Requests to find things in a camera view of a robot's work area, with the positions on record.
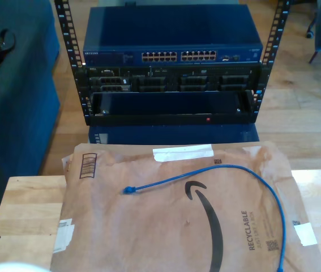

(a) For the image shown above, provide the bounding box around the blue network cable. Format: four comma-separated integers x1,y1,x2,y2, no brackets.
119,164,288,272

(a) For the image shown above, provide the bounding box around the dark blue base box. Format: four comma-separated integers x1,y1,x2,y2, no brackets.
88,124,260,145

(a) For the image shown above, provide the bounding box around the long white tape strip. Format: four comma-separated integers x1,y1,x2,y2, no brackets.
152,143,215,163

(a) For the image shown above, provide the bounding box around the black rack server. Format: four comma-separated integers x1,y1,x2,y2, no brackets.
85,65,263,93

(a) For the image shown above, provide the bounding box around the brown packing paper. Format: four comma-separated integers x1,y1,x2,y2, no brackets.
49,141,321,272

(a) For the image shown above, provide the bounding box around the white paper label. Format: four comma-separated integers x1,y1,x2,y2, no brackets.
53,218,75,254

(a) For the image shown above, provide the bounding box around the blue couch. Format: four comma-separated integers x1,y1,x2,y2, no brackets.
0,0,62,212

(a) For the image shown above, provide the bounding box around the small white tape piece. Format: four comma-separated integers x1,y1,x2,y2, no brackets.
292,222,318,247

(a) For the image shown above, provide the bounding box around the blue network switch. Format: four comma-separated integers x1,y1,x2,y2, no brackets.
82,4,264,67

